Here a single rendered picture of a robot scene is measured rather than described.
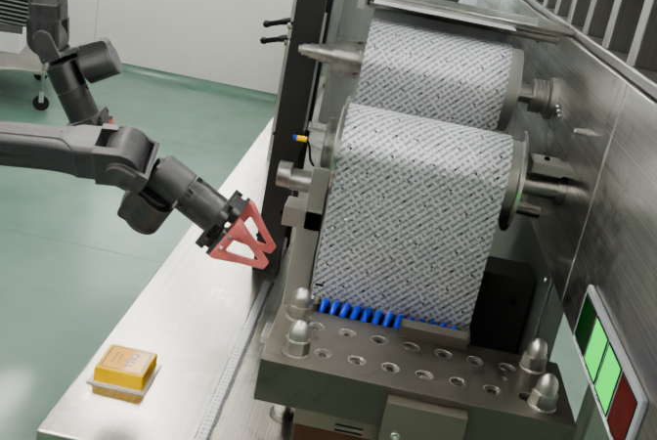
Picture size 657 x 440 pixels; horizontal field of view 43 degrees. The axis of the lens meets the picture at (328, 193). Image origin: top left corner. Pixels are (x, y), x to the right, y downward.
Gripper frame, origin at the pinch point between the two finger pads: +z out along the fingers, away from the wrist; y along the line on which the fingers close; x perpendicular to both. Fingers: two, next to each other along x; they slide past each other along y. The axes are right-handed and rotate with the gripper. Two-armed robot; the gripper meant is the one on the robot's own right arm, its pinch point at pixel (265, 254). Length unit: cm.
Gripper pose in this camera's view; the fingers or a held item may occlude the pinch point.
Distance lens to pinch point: 122.7
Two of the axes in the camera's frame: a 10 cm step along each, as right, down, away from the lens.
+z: 7.7, 6.3, 1.1
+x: 6.3, -7.1, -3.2
